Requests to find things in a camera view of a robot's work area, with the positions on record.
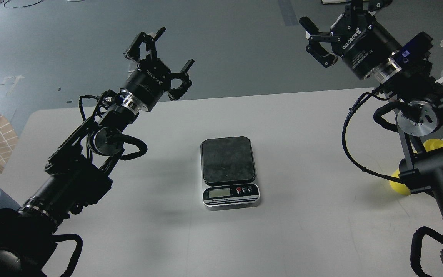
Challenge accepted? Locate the silver black digital kitchen scale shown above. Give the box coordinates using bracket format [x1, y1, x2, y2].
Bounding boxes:
[200, 136, 261, 210]

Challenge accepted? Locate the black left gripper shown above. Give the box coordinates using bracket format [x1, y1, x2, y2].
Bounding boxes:
[120, 27, 195, 112]

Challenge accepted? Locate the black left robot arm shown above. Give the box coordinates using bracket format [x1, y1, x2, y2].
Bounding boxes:
[0, 27, 194, 277]

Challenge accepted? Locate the yellow squeeze bottle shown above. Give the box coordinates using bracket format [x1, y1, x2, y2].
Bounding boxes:
[389, 139, 443, 196]

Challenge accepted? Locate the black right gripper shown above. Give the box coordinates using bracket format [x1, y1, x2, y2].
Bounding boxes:
[299, 0, 401, 80]

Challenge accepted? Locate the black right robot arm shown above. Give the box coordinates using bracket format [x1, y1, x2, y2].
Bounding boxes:
[299, 0, 443, 277]

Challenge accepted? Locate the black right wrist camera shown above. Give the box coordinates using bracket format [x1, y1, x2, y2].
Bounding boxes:
[396, 31, 433, 66]

